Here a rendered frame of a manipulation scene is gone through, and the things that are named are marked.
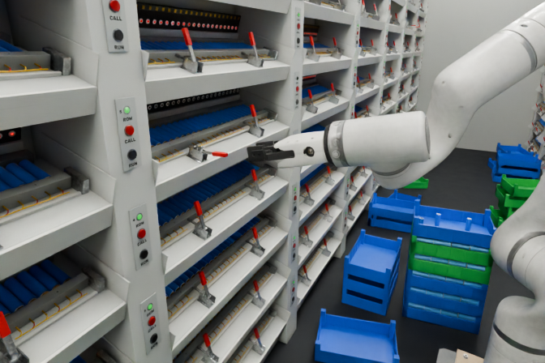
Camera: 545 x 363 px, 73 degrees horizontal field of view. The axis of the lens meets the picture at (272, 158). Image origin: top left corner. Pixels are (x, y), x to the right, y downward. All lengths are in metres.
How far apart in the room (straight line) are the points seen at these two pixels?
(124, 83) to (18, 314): 0.40
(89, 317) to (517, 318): 0.84
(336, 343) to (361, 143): 1.16
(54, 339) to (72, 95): 0.38
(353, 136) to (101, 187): 0.43
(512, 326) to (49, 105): 0.97
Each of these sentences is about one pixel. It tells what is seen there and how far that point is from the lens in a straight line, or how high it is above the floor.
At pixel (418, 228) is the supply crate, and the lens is 1.62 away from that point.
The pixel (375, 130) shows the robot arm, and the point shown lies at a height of 1.01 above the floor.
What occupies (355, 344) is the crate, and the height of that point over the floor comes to 0.00.
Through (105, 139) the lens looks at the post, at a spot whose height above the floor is 1.00.
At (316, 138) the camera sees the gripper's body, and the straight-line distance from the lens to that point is 0.66.
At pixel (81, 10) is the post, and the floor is 1.19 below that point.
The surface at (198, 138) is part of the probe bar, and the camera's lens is 0.91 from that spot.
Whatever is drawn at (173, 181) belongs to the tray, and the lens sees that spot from 0.77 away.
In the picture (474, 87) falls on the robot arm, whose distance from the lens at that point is 0.68.
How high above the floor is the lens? 1.14
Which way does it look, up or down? 17 degrees down
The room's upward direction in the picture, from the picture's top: straight up
